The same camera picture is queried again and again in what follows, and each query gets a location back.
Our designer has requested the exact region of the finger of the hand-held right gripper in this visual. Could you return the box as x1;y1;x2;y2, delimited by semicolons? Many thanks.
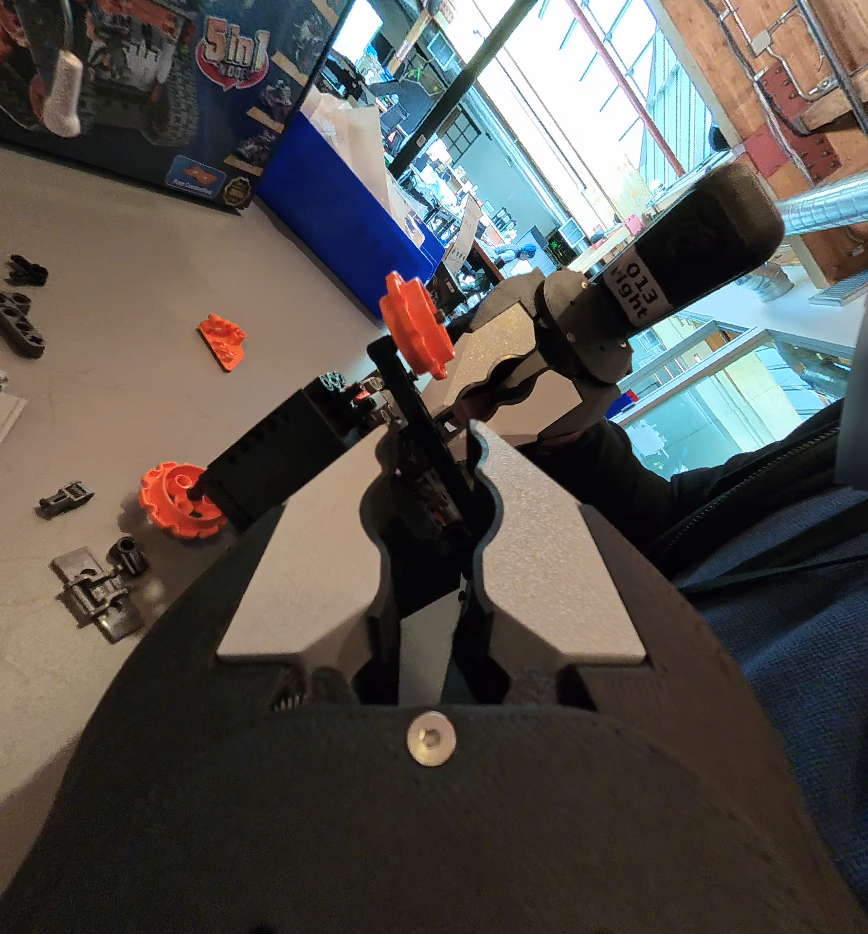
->
470;380;590;448
448;273;553;398

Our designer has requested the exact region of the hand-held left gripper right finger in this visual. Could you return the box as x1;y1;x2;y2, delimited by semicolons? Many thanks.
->
468;422;647;688

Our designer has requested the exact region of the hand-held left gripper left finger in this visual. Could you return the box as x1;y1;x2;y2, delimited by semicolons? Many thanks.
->
216;432;400;681

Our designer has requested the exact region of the building kit robot model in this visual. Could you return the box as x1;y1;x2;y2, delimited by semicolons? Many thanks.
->
140;270;501;585

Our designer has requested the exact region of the person's right forearm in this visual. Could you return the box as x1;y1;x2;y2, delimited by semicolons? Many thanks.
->
522;402;868;585

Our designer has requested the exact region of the blue storage bin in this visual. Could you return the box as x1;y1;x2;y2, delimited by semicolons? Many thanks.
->
255;110;442;319

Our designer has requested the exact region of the crumpled white paper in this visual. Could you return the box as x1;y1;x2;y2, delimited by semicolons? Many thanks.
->
303;88;406;205

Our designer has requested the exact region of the black pin connector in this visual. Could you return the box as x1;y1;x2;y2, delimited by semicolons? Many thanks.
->
36;482;95;521

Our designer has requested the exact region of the orange panel piece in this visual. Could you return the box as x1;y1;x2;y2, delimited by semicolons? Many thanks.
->
197;314;248;372

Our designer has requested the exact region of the grey beam piece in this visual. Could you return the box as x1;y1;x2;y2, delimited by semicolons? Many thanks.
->
0;289;48;359

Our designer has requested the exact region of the blue robot kit box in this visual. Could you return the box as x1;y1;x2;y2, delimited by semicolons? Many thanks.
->
0;0;340;216

